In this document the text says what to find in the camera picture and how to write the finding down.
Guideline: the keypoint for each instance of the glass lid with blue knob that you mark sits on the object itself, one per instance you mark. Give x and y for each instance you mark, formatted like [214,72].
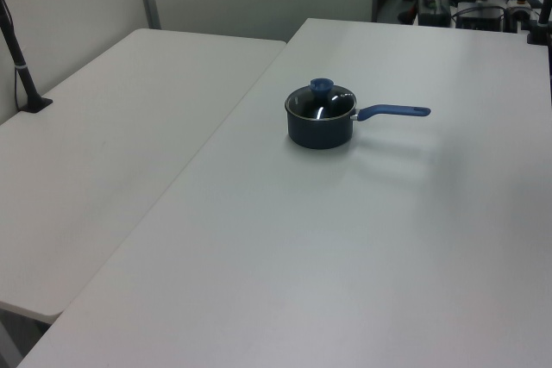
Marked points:
[321,85]

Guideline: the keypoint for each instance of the black camera stand pole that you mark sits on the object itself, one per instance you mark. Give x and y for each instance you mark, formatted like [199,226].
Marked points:
[23,79]

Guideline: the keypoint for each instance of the black electronics box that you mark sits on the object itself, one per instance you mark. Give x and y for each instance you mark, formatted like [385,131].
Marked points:
[479,18]

